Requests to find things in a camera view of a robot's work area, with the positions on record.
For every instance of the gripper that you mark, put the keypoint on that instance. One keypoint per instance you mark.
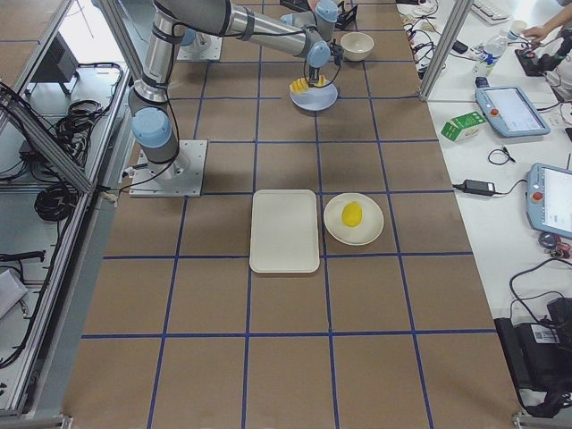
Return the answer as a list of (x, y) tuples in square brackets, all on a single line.
[(314, 72)]

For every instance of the blue plate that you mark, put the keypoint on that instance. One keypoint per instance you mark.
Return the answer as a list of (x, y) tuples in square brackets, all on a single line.
[(315, 99)]

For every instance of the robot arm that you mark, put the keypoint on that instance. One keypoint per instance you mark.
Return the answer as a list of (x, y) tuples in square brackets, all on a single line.
[(304, 35)]

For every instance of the black plate rack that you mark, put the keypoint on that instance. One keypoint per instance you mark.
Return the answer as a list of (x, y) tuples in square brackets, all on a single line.
[(345, 16)]

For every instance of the cream plate with lemon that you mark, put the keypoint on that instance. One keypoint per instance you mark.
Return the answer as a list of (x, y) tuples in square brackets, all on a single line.
[(370, 228)]

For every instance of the person hand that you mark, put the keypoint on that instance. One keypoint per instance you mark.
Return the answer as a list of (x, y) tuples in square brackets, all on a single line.
[(537, 34)]

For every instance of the cream bowl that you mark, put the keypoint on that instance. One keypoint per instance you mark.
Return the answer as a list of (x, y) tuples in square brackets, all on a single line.
[(357, 46)]

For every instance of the yellow lemon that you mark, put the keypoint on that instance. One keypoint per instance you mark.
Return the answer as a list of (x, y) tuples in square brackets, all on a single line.
[(352, 214)]

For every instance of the green white box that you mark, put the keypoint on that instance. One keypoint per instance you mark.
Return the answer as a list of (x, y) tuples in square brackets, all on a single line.
[(463, 127)]

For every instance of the cream tray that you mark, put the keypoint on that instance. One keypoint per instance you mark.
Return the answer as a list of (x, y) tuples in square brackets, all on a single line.
[(284, 231)]

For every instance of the water bottle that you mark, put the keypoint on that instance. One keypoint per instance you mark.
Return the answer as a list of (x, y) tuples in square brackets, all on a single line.
[(491, 53)]

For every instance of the teach pendant far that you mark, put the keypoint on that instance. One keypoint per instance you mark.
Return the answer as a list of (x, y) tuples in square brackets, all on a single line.
[(510, 112)]

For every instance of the teach pendant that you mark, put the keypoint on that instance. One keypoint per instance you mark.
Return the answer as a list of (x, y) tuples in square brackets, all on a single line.
[(548, 199), (510, 112)]

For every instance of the black power adapter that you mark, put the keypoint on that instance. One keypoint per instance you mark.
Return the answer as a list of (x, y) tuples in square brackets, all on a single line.
[(483, 188)]

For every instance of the teach pendant near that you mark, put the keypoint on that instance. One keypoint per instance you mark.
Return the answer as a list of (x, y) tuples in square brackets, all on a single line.
[(548, 199)]

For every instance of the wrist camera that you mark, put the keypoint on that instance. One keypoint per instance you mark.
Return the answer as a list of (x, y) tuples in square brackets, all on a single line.
[(336, 52)]

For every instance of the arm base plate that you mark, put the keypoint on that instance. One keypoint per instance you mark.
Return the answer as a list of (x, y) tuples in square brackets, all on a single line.
[(184, 178), (199, 47)]

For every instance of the aluminium frame post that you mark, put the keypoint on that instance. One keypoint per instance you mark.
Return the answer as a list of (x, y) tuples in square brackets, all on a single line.
[(452, 14)]

